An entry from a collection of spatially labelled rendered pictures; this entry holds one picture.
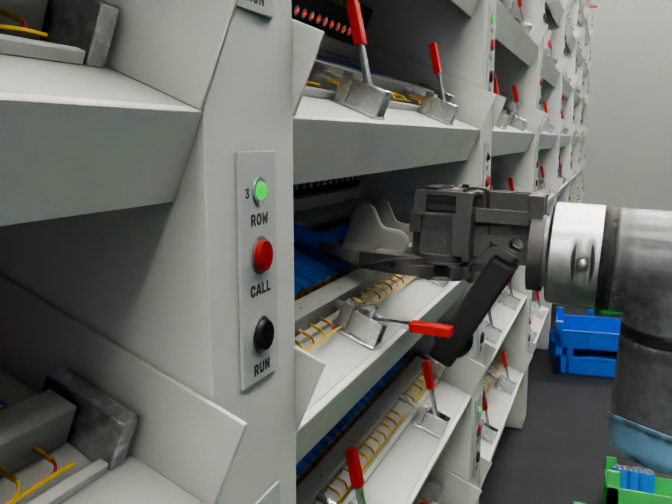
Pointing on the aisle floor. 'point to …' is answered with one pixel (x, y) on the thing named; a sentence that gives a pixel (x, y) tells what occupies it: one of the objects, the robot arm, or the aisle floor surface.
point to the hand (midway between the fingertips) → (335, 252)
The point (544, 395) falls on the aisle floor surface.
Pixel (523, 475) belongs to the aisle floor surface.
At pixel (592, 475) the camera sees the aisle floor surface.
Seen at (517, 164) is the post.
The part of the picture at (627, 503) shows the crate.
